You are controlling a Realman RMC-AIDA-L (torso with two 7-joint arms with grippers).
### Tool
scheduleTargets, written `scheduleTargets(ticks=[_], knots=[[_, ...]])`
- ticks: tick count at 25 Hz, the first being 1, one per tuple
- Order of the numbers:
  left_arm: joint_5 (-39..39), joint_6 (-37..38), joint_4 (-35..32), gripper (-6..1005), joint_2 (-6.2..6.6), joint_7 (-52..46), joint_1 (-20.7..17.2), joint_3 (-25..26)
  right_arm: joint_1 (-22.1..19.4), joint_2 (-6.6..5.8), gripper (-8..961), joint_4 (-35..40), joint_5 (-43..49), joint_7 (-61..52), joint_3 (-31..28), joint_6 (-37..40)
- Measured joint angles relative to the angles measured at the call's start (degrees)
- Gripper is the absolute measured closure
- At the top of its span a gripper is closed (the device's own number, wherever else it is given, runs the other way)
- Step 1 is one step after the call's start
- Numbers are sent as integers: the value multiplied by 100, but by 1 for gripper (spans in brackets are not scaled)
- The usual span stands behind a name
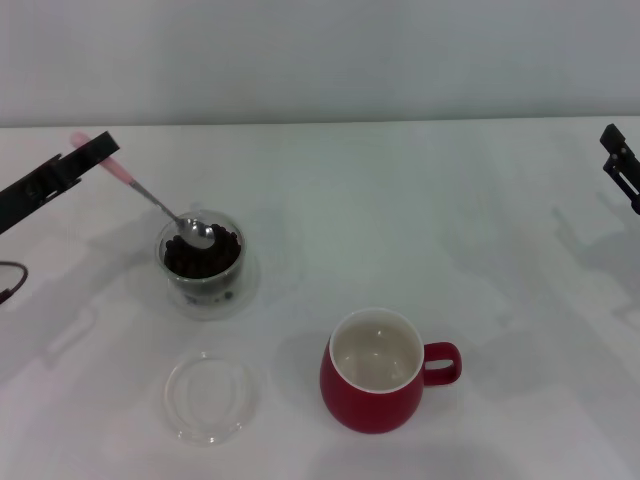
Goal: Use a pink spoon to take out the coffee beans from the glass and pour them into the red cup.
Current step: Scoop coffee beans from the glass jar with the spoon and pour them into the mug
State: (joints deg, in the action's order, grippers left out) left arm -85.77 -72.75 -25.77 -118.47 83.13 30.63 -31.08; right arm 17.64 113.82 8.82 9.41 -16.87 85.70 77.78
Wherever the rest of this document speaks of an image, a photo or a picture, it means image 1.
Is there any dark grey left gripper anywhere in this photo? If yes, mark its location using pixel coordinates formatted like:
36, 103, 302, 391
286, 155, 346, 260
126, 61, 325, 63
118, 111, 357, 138
0, 131, 121, 235

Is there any pink-handled metal spoon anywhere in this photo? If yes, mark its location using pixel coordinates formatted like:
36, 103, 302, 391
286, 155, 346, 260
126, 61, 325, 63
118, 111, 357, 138
69, 131, 217, 250

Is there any red mug white inside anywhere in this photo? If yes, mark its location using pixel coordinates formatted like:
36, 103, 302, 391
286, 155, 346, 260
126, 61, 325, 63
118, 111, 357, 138
319, 307, 463, 435

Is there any pile of coffee beans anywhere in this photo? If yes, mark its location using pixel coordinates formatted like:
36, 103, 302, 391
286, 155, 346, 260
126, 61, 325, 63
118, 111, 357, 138
163, 224, 242, 280

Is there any clear double-walled glass cup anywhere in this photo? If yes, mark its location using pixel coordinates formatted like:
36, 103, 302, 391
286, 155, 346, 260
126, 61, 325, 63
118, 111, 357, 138
157, 202, 249, 321

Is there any clear round glass dish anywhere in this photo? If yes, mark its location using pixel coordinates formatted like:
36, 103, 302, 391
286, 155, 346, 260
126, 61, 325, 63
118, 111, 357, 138
164, 349, 261, 448

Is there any dark red cable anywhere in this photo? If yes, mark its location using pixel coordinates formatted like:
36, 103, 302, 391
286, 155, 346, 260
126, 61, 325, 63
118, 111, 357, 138
0, 260, 29, 304

